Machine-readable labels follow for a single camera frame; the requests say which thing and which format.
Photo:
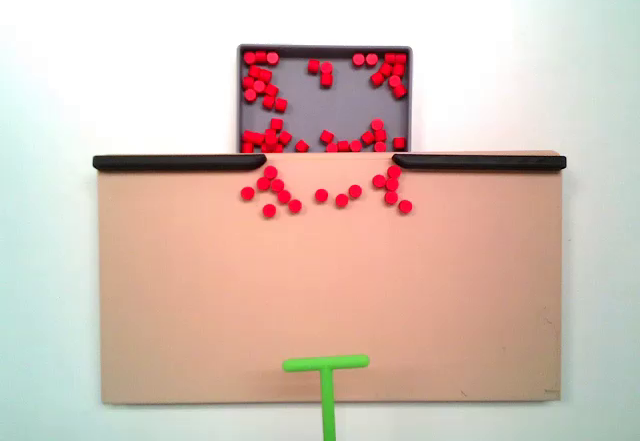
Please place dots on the red cylindrical granule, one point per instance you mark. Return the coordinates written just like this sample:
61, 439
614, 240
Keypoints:
358, 59
259, 86
392, 184
301, 146
398, 142
405, 206
399, 91
394, 171
284, 196
391, 197
380, 146
355, 190
272, 58
401, 58
247, 192
368, 137
280, 105
313, 66
326, 80
248, 136
386, 69
250, 95
263, 183
326, 67
343, 146
377, 124
271, 90
258, 137
247, 147
248, 82
327, 136
255, 71
377, 79
265, 75
277, 148
331, 147
379, 180
394, 81
277, 185
371, 59
249, 57
380, 135
342, 200
355, 145
260, 56
270, 172
321, 194
295, 205
269, 210
266, 148
285, 137
270, 136
268, 101
390, 58
276, 124
398, 70

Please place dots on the green T-shaped pusher tool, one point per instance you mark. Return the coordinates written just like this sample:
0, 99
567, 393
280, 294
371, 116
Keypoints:
326, 401

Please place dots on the grey rectangular container tray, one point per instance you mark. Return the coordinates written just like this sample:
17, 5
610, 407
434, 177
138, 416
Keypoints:
325, 106

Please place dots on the beige flat board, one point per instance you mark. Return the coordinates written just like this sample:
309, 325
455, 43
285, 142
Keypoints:
320, 271

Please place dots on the black guide rail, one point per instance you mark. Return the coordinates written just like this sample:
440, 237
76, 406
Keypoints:
175, 163
480, 163

